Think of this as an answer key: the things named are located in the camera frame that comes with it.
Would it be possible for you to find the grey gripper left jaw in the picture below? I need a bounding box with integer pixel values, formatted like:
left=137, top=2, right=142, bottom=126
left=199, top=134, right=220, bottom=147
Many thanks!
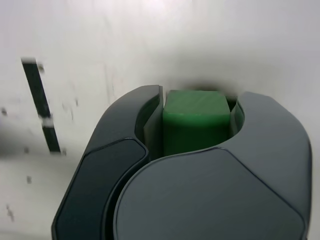
left=51, top=84, right=165, bottom=240

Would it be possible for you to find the black tape strip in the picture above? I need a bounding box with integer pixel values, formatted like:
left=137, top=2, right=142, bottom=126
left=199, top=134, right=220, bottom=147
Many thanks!
left=21, top=56, right=62, bottom=154

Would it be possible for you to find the green cube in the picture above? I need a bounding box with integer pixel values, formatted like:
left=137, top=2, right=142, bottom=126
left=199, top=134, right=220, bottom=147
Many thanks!
left=162, top=89, right=231, bottom=157

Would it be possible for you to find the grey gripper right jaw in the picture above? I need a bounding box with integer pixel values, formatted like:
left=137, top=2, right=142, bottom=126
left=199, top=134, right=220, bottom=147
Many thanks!
left=104, top=91, right=313, bottom=240

